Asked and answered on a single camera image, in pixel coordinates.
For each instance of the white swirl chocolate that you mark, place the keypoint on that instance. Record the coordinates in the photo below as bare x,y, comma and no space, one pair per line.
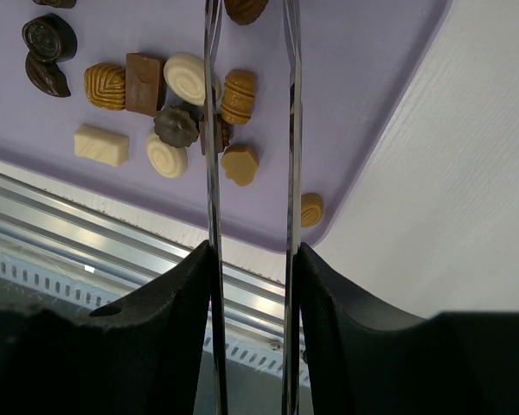
168,161
184,75

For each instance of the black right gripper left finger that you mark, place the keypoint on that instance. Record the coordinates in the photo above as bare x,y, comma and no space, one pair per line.
140,354

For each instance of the brown rectangular chocolate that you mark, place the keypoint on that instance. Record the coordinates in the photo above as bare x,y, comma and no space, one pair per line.
144,83

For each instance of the tan shell chocolate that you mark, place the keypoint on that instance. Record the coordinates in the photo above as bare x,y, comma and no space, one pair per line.
240,164

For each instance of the dark fluted round chocolate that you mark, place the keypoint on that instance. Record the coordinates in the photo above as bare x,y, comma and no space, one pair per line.
176,126

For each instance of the slotted cable duct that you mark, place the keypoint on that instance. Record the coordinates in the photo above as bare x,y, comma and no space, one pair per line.
60,285

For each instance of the metal serving tongs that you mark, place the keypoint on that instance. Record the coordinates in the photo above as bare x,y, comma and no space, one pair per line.
291,349

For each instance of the brown leaf chocolate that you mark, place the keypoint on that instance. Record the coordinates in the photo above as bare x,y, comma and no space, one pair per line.
245,12

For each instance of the white rectangular chocolate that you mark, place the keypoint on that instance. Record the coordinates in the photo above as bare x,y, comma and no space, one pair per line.
101,146

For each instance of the tan barrel chocolate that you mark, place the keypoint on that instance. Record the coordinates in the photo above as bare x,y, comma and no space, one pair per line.
237,103

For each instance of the tan ridged square chocolate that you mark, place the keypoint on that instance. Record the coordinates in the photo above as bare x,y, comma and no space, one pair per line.
105,86

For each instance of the white swirl chocolate lower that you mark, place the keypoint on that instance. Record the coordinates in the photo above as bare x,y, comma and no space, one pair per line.
168,161

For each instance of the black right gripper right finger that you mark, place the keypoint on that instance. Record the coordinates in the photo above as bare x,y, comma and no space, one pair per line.
366,356

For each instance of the aluminium frame rail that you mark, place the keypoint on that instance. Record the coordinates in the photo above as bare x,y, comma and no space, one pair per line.
59,227

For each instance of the lavender plastic tray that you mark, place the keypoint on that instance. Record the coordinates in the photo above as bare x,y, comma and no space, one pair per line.
357,59

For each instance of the dark brown lips chocolate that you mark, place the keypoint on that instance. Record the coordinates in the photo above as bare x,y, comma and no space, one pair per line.
47,77

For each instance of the white swirl chocolate upper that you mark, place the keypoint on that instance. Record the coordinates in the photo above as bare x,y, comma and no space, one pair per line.
184,75

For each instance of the dark brown rose chocolate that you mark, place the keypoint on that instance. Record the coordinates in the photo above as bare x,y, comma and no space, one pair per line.
58,4

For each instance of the dark round foil chocolate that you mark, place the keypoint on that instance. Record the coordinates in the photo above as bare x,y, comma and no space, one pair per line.
50,38

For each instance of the tan leaf chocolate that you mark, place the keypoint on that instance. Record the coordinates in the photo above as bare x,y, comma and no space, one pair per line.
312,209

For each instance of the brown chocolate behind tongs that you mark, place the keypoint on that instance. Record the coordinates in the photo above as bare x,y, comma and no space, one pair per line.
223,135

